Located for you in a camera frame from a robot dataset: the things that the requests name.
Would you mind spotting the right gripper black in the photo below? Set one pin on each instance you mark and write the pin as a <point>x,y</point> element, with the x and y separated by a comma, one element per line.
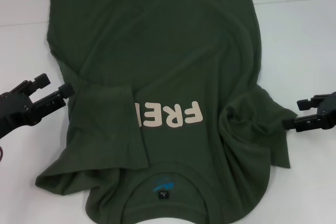
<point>331,113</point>

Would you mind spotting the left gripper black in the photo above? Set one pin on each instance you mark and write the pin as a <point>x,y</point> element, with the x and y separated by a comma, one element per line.
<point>15,111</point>

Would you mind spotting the dark green FREE! t-shirt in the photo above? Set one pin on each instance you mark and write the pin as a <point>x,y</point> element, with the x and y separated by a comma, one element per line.
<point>147,51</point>

